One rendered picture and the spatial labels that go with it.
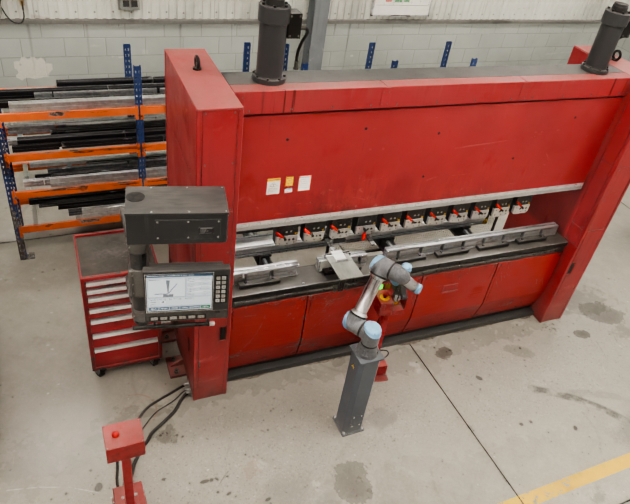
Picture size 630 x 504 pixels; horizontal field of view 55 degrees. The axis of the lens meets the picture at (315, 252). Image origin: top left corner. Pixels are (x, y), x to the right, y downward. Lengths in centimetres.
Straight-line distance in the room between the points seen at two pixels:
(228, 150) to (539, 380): 336
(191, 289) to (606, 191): 341
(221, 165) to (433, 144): 154
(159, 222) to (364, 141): 150
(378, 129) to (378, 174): 34
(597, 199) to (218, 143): 322
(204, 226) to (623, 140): 333
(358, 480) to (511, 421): 137
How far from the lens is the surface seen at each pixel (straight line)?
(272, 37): 347
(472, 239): 503
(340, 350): 504
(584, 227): 548
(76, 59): 785
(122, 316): 439
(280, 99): 353
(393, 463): 453
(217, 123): 326
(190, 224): 306
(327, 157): 386
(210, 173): 339
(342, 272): 426
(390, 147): 404
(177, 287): 328
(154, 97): 534
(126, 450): 352
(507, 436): 498
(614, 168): 524
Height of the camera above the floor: 365
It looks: 37 degrees down
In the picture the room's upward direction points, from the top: 9 degrees clockwise
